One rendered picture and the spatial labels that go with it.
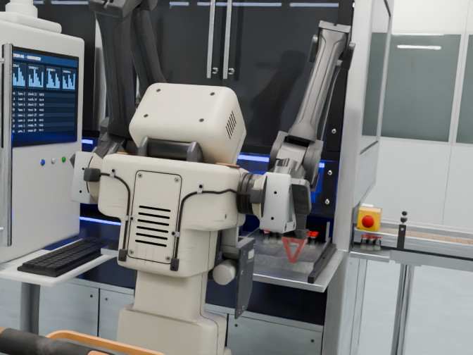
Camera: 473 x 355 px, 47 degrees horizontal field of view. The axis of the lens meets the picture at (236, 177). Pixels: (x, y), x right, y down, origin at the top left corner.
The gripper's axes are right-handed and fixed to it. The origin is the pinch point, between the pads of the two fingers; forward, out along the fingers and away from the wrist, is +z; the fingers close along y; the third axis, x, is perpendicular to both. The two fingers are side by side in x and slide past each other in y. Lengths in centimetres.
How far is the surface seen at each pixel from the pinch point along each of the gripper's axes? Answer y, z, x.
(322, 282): -4.3, 4.4, -9.8
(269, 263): 0.9, 2.1, 6.7
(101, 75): 25, -57, 85
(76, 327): 43, 45, 94
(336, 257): 22.6, -0.1, -10.4
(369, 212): 28.8, -15.7, -18.8
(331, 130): 25.9, -41.5, -4.0
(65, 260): -7, 9, 70
